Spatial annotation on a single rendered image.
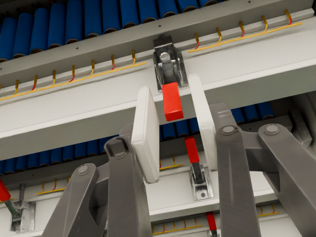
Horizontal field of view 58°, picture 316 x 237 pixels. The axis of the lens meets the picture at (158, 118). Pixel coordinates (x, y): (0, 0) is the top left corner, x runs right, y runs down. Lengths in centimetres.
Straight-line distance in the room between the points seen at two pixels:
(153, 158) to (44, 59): 18
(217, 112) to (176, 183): 26
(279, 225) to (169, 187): 25
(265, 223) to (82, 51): 45
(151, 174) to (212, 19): 16
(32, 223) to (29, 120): 22
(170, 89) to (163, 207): 23
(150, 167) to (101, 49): 16
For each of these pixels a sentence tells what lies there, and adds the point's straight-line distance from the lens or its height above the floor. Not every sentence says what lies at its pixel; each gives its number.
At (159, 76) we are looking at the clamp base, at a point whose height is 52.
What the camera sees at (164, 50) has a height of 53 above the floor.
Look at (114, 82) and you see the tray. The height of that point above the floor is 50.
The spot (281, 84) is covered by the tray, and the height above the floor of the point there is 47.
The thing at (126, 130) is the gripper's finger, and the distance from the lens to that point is 17.
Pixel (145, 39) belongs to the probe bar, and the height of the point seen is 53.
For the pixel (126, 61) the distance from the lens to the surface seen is 28.
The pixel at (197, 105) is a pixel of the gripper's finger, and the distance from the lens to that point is 16.
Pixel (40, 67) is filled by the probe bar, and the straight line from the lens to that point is 31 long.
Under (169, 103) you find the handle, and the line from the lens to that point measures 20.
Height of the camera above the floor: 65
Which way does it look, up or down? 42 degrees down
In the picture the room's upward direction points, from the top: 20 degrees counter-clockwise
